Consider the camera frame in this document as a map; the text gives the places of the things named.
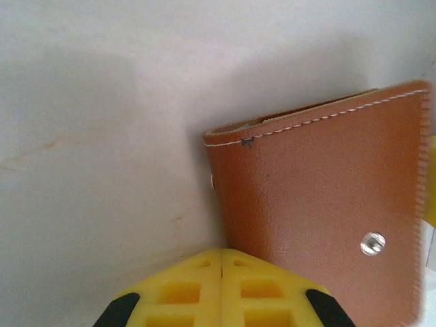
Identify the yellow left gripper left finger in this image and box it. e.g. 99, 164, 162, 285
91, 248, 223, 327

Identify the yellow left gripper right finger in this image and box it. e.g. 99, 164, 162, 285
221, 248, 355, 327

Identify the brown leather card holder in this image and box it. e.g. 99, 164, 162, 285
203, 80, 434, 327

